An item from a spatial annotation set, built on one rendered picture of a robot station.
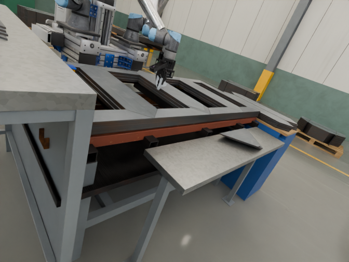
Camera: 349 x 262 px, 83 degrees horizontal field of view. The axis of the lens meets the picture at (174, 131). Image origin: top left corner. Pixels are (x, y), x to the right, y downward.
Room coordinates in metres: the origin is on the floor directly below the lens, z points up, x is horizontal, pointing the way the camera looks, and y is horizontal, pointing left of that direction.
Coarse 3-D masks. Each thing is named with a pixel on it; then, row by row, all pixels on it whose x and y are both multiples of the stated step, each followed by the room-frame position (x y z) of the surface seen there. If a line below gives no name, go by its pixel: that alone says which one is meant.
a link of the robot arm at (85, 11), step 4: (84, 0) 1.48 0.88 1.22; (88, 0) 1.52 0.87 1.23; (84, 4) 1.48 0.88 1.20; (88, 4) 1.52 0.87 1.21; (80, 8) 1.46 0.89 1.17; (84, 8) 1.49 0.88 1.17; (88, 8) 1.53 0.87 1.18; (80, 12) 1.48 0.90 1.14; (84, 12) 1.50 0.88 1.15; (88, 12) 1.53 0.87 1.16
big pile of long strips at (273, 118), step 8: (232, 96) 2.08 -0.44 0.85; (240, 96) 2.25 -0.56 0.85; (248, 104) 1.95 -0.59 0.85; (256, 104) 2.10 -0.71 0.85; (264, 112) 1.87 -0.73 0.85; (272, 112) 2.00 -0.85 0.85; (264, 120) 1.77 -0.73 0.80; (272, 120) 1.73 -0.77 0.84; (280, 120) 1.78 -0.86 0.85; (288, 120) 1.90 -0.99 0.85; (280, 128) 1.71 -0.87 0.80; (288, 128) 1.71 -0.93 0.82; (296, 128) 1.87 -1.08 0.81
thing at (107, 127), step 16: (128, 80) 1.41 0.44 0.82; (144, 80) 1.45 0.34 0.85; (176, 80) 1.81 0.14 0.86; (160, 96) 1.30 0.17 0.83; (208, 96) 1.62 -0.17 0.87; (224, 96) 1.91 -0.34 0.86; (208, 112) 1.19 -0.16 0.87; (240, 112) 1.47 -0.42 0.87; (256, 112) 1.71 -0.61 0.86; (96, 128) 0.61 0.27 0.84; (112, 128) 0.66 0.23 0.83; (128, 128) 0.72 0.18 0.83; (144, 128) 0.79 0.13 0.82
